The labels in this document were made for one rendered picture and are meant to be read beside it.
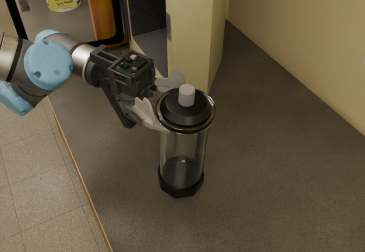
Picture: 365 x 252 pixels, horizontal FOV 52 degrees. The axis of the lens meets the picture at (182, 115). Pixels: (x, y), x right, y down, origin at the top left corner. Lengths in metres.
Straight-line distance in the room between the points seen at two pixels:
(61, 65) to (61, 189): 1.53
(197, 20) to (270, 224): 0.49
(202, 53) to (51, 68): 0.47
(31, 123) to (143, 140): 1.59
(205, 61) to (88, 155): 0.39
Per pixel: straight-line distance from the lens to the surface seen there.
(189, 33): 0.93
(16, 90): 0.75
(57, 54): 0.63
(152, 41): 1.19
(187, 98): 0.64
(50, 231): 2.00
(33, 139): 2.40
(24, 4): 1.14
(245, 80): 1.17
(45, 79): 0.62
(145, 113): 0.67
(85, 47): 0.77
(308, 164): 0.98
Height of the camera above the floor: 1.68
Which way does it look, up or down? 45 degrees down
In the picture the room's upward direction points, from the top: straight up
